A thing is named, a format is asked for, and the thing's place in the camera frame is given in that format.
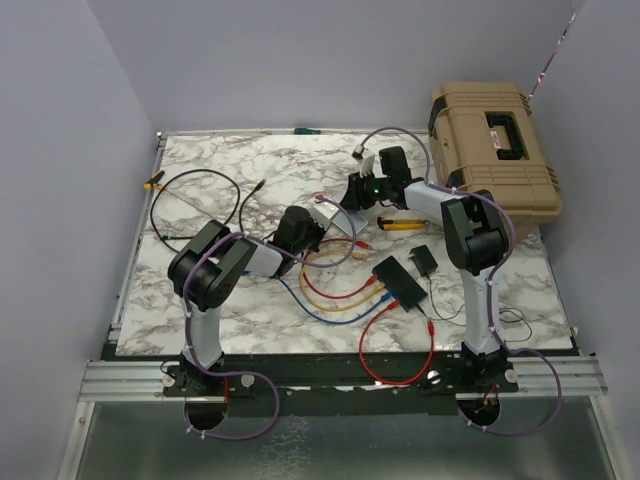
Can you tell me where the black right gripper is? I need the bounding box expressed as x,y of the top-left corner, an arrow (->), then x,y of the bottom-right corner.
339,170 -> 391,213

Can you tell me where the red ethernet cable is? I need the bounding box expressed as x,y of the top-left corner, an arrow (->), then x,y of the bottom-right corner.
302,237 -> 381,300
359,299 -> 436,387

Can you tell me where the yellow ethernet cable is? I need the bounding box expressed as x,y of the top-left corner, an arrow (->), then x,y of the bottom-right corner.
298,247 -> 389,312

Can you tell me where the black ethernet cable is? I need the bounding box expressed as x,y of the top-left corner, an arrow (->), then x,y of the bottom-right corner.
149,168 -> 269,241

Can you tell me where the black power adapter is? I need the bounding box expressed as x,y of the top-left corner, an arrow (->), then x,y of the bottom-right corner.
409,245 -> 438,278

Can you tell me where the black network switch box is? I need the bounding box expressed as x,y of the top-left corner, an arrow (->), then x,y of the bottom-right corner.
372,256 -> 428,312

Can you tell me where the blue ethernet cable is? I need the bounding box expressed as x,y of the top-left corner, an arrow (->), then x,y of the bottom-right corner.
242,269 -> 396,326

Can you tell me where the thin black adapter cord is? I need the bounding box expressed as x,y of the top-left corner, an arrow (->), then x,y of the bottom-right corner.
419,272 -> 534,346

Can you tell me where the white small router box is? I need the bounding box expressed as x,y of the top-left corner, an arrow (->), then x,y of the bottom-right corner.
330,208 -> 368,237

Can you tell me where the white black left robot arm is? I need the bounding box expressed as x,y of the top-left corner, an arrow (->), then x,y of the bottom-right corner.
168,206 -> 328,395

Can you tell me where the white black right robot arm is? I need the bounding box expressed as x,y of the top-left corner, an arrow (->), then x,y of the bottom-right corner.
340,145 -> 513,391

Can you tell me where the yellow black utility knife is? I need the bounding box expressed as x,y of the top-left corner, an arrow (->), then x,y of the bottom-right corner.
376,217 -> 428,231

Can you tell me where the tan plastic tool case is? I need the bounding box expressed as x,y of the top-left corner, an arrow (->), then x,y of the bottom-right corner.
428,81 -> 563,241

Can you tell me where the yellow black screwdriver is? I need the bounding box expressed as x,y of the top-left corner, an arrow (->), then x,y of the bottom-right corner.
142,169 -> 211,216

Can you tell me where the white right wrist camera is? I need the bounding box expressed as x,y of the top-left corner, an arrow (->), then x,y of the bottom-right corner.
352,145 -> 375,177

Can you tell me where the green screwdriver at wall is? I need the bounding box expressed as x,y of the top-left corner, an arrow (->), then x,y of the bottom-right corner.
293,127 -> 322,135

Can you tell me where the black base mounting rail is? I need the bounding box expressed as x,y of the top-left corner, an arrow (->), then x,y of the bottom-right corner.
99,349 -> 531,419

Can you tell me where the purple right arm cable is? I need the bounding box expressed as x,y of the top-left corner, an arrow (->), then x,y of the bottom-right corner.
352,125 -> 564,437

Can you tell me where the aluminium frame rail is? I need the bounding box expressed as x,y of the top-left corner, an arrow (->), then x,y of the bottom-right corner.
54,132 -> 174,480

